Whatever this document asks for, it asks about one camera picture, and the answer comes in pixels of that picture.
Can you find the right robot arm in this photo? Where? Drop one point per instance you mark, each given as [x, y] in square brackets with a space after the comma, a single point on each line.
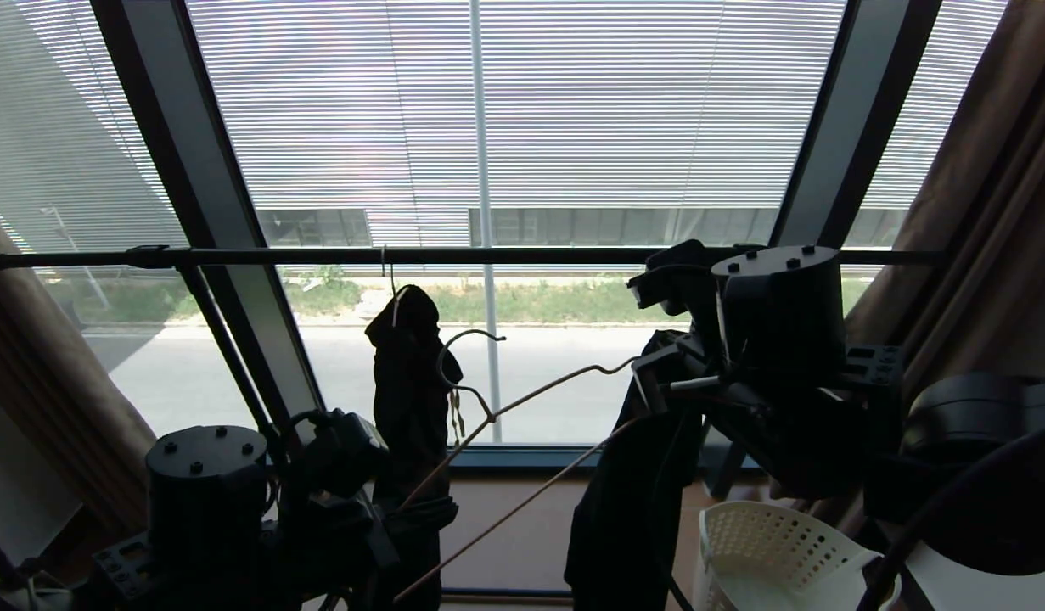
[777, 314]

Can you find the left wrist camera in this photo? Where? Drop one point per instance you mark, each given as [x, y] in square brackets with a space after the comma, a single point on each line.
[352, 445]

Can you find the brown curtain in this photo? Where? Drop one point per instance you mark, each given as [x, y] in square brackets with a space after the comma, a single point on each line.
[997, 170]
[47, 390]

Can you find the window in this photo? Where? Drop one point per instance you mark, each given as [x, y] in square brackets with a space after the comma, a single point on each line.
[191, 170]

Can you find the black garment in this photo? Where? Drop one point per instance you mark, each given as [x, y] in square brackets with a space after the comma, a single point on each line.
[624, 526]
[412, 390]

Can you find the black clothes rack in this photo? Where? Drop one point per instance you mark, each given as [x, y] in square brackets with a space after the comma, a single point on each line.
[318, 255]

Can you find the pink clothes hanger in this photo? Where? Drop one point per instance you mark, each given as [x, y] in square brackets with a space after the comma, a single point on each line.
[556, 383]
[393, 280]

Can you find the white laundry basket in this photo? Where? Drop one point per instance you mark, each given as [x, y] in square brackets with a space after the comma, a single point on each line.
[777, 552]

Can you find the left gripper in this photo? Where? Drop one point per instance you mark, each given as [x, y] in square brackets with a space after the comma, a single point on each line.
[361, 543]

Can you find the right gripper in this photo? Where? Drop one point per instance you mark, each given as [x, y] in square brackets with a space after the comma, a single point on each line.
[671, 373]

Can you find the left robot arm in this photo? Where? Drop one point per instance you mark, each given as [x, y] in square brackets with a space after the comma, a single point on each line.
[204, 492]

